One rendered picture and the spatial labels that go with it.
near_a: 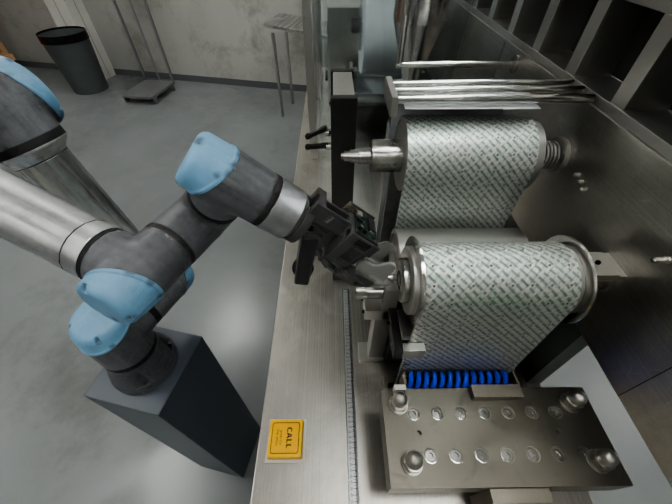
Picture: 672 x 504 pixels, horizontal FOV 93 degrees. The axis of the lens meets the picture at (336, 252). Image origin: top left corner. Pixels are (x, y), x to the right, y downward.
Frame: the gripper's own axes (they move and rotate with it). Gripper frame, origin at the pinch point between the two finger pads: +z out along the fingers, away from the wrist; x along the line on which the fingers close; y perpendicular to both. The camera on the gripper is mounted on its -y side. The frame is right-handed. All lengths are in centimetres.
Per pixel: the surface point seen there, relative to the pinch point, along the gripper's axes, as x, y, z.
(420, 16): 64, 28, -5
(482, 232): 11.4, 13.4, 16.5
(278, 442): -18.4, -37.0, 4.2
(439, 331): -7.9, 2.2, 10.0
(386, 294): -0.6, -2.6, 3.4
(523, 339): -8.0, 9.8, 24.0
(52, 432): 7, -185, -30
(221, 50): 440, -160, -62
